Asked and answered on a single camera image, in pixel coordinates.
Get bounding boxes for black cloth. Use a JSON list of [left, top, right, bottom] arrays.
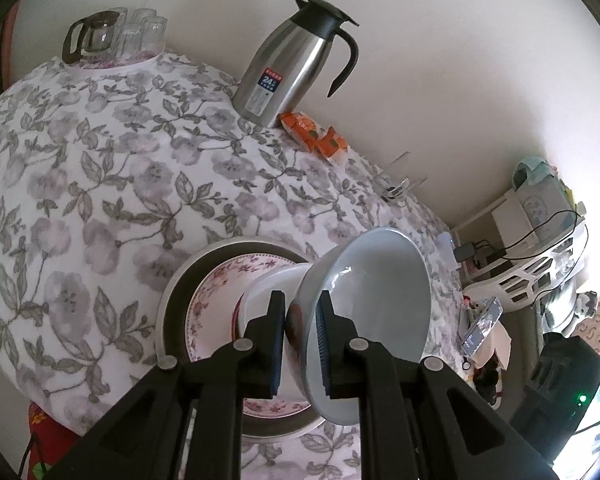
[[472, 355, 506, 408]]

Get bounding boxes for glass teapot black handle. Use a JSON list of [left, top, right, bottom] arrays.
[[61, 11, 122, 65]]

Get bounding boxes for black charger cable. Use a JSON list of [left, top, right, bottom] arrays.
[[475, 209, 589, 281]]

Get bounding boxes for small pink floral plate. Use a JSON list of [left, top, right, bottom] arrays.
[[185, 254, 313, 417]]

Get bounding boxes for grey floral tablecloth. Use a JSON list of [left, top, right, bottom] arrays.
[[0, 50, 466, 480]]

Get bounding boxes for white power bank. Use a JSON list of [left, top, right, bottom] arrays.
[[437, 232, 456, 267]]

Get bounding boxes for pink foam pole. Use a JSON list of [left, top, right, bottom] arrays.
[[2, 2, 27, 77]]

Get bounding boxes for stainless steel thermos jug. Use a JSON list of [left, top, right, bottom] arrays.
[[231, 0, 361, 128]]

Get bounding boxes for beige paper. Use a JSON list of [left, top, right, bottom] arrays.
[[472, 322, 514, 367]]

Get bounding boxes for pale printed bag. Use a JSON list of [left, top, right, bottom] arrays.
[[512, 180, 577, 242]]

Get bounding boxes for white shelf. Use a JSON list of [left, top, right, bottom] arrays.
[[450, 192, 527, 281]]

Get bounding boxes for dark metal tray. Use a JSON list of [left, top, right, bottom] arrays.
[[157, 236, 331, 441]]

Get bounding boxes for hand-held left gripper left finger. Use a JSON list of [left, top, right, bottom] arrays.
[[45, 290, 287, 480]]

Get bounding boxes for white square bowl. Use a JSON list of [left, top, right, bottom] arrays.
[[242, 264, 313, 341]]

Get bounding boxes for clear glass cup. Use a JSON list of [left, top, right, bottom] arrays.
[[380, 152, 428, 202]]

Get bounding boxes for red floral cloth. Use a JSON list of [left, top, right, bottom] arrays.
[[27, 402, 81, 480]]

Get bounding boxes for smartphone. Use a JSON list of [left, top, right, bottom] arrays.
[[460, 297, 505, 356]]

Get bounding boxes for cow pattern figurine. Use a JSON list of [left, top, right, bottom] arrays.
[[575, 290, 599, 319]]

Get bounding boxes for green cloth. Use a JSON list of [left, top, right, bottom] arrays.
[[511, 159, 556, 187]]

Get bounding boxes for round white floral tray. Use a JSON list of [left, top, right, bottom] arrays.
[[65, 49, 165, 72]]

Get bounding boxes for white plastic lattice basket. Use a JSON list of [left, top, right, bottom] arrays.
[[462, 235, 588, 311]]

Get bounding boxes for pale blue bowl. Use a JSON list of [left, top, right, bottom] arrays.
[[286, 226, 433, 426]]

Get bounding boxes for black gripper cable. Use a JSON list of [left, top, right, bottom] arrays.
[[19, 435, 37, 477]]

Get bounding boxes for black box with green light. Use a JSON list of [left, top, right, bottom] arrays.
[[510, 332, 600, 461]]

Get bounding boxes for orange snack packet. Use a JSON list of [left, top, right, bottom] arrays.
[[307, 127, 350, 163], [278, 111, 326, 144]]

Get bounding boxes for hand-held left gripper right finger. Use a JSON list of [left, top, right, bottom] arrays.
[[316, 290, 556, 480]]

